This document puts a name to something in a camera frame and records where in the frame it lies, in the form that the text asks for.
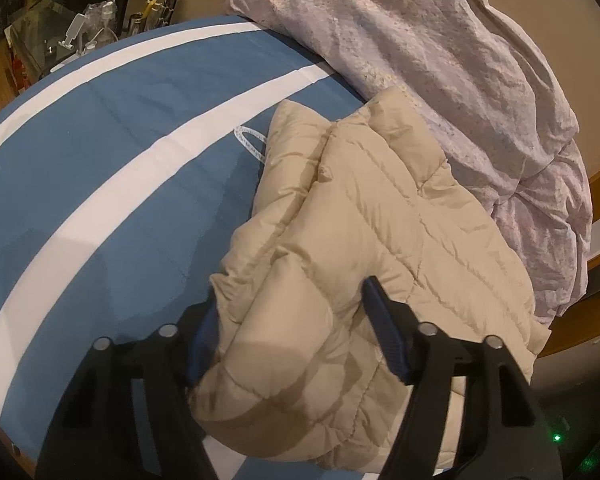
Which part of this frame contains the pink floral duvet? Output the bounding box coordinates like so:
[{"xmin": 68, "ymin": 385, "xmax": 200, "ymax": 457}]
[{"xmin": 227, "ymin": 0, "xmax": 594, "ymax": 331}]

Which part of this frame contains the beige puffer jacket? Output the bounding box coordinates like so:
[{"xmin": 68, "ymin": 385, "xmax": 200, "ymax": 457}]
[{"xmin": 189, "ymin": 85, "xmax": 552, "ymax": 472}]

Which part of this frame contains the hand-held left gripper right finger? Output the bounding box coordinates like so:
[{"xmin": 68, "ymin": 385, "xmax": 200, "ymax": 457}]
[{"xmin": 362, "ymin": 275, "xmax": 564, "ymax": 480}]

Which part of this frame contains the white phone stand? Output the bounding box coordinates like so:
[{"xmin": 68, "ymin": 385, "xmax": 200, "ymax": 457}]
[{"xmin": 61, "ymin": 14, "xmax": 87, "ymax": 50}]

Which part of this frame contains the bed with blue striped sheet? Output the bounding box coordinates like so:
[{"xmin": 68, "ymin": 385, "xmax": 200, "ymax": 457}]
[{"xmin": 0, "ymin": 15, "xmax": 481, "ymax": 480}]

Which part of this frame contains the dark device with green light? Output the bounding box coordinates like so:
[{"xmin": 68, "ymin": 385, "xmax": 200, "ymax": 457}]
[{"xmin": 545, "ymin": 407, "xmax": 600, "ymax": 480}]

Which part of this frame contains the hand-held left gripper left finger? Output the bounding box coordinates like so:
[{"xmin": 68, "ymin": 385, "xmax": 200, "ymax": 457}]
[{"xmin": 35, "ymin": 301, "xmax": 222, "ymax": 480}]

